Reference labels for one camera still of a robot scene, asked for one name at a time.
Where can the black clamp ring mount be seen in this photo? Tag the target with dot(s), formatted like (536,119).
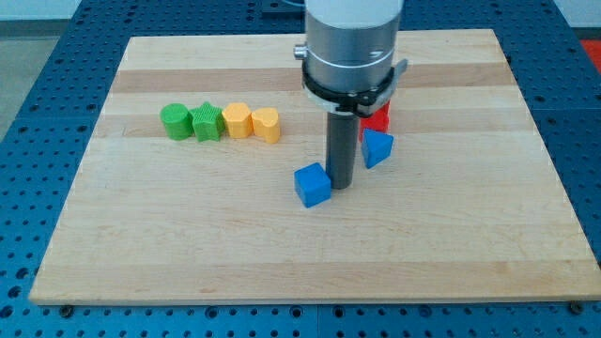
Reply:
(362,103)

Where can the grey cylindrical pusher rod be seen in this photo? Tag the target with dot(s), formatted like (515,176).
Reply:
(342,139)

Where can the blue cube block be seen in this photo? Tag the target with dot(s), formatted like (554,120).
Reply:
(312,185)

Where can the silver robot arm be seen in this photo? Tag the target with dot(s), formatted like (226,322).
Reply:
(347,69)

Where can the yellow heart block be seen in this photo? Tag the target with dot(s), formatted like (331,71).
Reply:
(266,123)

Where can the red block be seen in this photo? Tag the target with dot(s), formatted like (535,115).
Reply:
(378,121)

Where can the blue triangular block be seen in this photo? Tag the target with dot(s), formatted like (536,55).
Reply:
(376,147)

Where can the yellow hexagon block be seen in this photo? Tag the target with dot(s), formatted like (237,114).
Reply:
(238,120)

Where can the green star block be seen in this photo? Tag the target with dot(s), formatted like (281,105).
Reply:
(207,121)

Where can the wooden board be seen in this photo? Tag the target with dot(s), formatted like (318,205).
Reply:
(202,184)

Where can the green cylinder block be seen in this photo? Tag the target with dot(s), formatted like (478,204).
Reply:
(176,121)

